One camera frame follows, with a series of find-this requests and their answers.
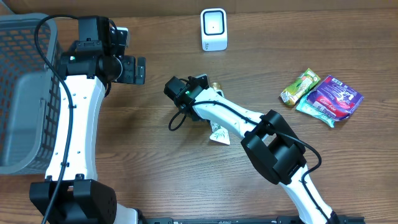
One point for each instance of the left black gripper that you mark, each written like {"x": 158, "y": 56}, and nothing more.
{"x": 137, "y": 70}

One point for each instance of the white tube with gold cap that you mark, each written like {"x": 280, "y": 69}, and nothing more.
{"x": 219, "y": 133}

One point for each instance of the green yellow snack pouch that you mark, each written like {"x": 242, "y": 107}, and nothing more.
{"x": 301, "y": 86}

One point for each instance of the teal package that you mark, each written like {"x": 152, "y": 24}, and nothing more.
{"x": 308, "y": 109}

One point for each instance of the purple snack package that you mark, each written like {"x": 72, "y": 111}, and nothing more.
{"x": 335, "y": 98}

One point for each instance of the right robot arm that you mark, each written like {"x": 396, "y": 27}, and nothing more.
{"x": 271, "y": 145}

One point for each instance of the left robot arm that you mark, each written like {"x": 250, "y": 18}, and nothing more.
{"x": 71, "y": 192}

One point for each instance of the grey plastic basket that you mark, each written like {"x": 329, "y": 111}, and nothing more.
{"x": 30, "y": 94}

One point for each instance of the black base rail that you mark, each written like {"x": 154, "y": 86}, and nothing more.
{"x": 278, "y": 220}

